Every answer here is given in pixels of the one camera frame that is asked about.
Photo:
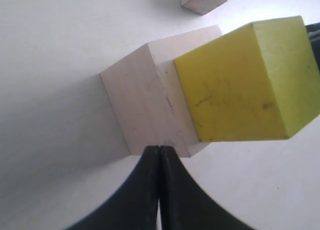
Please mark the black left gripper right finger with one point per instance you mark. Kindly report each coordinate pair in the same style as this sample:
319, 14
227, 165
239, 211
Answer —
184, 205

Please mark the yellow cube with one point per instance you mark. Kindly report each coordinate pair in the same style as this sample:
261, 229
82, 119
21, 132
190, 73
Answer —
256, 83

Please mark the large pale wooden cube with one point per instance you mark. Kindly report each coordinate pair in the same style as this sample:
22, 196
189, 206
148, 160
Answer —
147, 98

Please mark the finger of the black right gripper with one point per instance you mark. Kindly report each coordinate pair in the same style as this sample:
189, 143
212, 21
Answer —
313, 31

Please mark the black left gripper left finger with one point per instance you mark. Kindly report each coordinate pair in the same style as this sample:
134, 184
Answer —
134, 205

